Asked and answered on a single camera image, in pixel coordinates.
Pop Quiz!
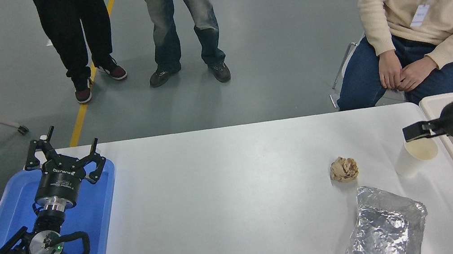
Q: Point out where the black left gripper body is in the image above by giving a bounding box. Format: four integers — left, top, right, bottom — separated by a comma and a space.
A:
28, 153, 92, 213

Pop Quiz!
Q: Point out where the white paper cup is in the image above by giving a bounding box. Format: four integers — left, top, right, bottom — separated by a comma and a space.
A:
390, 135, 442, 180

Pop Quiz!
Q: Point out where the seated person's left hand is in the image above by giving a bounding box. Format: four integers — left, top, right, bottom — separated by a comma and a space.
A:
393, 55, 441, 94

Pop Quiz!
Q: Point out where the seated person's right hand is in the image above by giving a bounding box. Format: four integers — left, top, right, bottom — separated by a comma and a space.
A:
376, 48, 406, 91

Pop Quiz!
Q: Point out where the crumpled tan paper ball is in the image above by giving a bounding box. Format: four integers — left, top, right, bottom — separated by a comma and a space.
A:
327, 154, 360, 184

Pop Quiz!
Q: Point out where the grey metal folding chair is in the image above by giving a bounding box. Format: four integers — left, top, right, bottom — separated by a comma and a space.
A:
321, 30, 407, 113

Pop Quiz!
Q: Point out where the crumpled silver foil tray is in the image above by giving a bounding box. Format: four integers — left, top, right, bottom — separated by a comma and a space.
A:
334, 176, 434, 254

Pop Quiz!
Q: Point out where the standing person in black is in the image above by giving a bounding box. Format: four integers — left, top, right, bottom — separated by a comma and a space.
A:
31, 0, 132, 109

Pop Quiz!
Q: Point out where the standing person in denim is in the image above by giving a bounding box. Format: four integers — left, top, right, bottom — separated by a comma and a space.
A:
136, 0, 233, 95

